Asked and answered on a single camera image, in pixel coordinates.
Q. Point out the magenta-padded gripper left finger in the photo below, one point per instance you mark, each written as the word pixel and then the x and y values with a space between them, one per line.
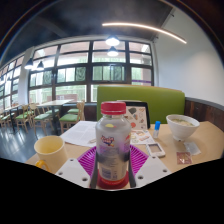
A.
pixel 73 171

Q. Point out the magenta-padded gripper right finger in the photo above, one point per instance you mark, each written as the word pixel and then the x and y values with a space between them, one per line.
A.
pixel 151 170

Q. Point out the clear red-capped drink bottle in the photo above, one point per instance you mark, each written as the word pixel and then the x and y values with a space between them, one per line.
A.
pixel 112 146

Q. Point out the small brown sachet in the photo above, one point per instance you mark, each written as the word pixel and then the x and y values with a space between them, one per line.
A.
pixel 184 158

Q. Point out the printed picture sheet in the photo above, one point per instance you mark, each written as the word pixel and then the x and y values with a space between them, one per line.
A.
pixel 141 136

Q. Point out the white paper sheets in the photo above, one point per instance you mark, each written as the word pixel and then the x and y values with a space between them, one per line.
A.
pixel 81 133

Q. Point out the small blue-capped white bottle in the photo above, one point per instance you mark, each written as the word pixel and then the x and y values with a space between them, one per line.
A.
pixel 156 130

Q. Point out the small clear sachet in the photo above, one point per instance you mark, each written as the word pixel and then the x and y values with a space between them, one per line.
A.
pixel 192 148

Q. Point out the white ceramic bowl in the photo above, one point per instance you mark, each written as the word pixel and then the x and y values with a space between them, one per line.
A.
pixel 182 128

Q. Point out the black tablet with stickers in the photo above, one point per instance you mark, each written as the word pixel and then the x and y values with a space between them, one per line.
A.
pixel 138 115

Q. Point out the group of wooden green-seated chairs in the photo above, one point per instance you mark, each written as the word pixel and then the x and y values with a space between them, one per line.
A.
pixel 40 116

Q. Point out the green upholstered bench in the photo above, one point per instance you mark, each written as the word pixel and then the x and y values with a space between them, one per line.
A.
pixel 160 100

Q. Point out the wooden dining table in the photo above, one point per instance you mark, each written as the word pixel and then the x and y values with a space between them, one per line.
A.
pixel 55 102

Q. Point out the group of pendant ceiling lamps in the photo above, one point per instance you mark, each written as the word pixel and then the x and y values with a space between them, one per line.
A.
pixel 112 41

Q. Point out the long curved light strip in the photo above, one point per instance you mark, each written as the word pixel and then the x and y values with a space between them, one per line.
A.
pixel 146 28

